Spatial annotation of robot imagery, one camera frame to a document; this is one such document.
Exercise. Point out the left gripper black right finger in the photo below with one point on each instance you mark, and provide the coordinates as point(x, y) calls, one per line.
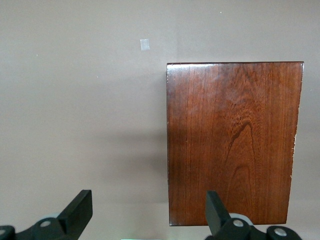
point(217, 220)

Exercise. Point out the small grey tape patch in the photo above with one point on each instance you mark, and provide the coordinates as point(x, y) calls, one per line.
point(144, 45)

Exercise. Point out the dark brown wooden cabinet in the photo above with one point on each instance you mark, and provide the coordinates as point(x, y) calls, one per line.
point(230, 145)

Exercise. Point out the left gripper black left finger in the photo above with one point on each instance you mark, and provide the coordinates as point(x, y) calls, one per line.
point(75, 217)

